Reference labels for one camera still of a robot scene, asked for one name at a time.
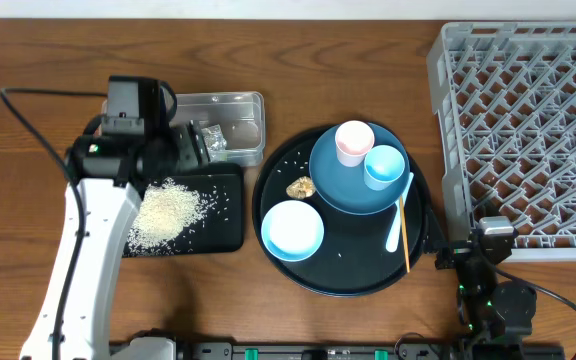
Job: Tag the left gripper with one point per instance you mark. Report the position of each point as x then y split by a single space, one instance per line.
188 145

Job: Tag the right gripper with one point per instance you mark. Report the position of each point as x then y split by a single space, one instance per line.
454 251

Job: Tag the foil wrapper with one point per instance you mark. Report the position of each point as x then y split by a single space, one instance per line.
215 143

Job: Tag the pile of white rice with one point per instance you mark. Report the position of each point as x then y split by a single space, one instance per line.
175 219

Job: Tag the light blue bowl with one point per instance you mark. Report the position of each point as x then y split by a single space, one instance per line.
292 231

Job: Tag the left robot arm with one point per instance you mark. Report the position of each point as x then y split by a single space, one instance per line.
130 194

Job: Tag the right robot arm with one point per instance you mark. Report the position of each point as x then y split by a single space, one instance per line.
498 314

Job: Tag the grey dishwasher rack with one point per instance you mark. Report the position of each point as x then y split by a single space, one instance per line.
504 94

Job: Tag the light blue spoon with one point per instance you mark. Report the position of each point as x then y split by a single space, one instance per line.
392 241

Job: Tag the clear plastic bin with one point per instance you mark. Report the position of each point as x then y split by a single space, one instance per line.
241 116

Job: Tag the wooden chopstick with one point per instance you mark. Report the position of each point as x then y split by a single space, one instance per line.
404 233

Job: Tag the black rectangular tray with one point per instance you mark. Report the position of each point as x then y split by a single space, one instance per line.
227 236

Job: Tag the dark blue plate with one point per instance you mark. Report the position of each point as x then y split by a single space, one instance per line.
343 187

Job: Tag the round black tray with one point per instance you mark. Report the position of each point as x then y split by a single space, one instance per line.
352 259

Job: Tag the light blue cup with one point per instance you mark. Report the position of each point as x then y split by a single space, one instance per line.
383 166

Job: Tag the brown food scrap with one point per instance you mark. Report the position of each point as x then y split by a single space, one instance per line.
301 188

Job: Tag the pink cup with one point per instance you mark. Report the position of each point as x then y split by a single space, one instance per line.
353 140

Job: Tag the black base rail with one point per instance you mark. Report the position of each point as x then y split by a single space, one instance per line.
163 348

